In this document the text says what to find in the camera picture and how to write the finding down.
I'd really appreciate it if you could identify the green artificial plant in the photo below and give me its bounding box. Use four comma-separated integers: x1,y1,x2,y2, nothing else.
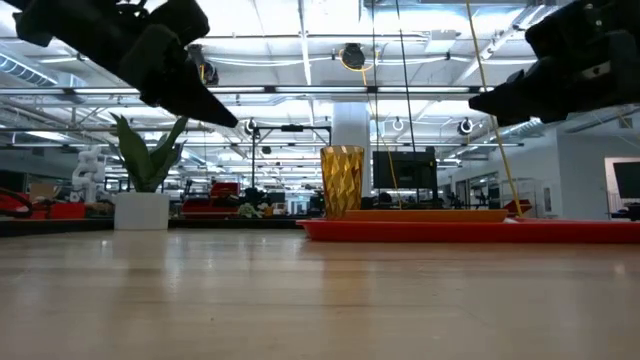
109,113,190,194

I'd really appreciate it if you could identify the black metal stand frame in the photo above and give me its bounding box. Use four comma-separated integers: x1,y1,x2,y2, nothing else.
251,124,334,204

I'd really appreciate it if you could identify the amber faceted plastic cup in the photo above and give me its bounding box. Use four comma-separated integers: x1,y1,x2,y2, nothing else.
319,144,366,222

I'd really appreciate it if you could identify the red tool cart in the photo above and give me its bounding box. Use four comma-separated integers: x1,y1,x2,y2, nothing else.
181,181,242,220

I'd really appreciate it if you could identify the thick yellow hanging cable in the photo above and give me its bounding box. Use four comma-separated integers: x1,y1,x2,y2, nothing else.
464,0,525,219

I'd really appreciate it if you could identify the black yellow ceiling cable reel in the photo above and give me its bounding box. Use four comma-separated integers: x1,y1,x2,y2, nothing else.
339,42,369,72

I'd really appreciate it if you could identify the red plastic tray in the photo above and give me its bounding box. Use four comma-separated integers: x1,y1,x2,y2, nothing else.
296,216,640,245

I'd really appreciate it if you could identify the thin black hanging cable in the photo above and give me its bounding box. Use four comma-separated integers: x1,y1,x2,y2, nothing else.
370,0,380,151

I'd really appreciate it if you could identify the black cable with coil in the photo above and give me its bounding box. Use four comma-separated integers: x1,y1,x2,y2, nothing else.
396,0,421,204

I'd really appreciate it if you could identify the black aluminium table frame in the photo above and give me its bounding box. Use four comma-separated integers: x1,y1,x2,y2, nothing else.
0,216,304,238

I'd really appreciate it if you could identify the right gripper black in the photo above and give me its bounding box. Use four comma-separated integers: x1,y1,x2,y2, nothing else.
468,0,640,127

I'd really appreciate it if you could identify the black screen on stand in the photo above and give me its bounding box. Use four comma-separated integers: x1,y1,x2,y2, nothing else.
371,148,440,191

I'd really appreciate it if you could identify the red workshop machine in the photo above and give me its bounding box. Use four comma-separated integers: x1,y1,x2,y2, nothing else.
0,187,87,221

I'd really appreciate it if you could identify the thin yellow hanging cable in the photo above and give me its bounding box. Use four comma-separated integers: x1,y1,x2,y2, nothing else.
360,68,403,210

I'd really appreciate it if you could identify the dark wall screen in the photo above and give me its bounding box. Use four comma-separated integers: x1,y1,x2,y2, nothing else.
612,160,640,200

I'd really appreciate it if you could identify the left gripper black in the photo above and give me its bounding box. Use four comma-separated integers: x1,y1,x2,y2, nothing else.
14,0,239,129

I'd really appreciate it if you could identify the white plant pot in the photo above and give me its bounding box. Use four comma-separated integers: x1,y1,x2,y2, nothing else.
113,191,172,232

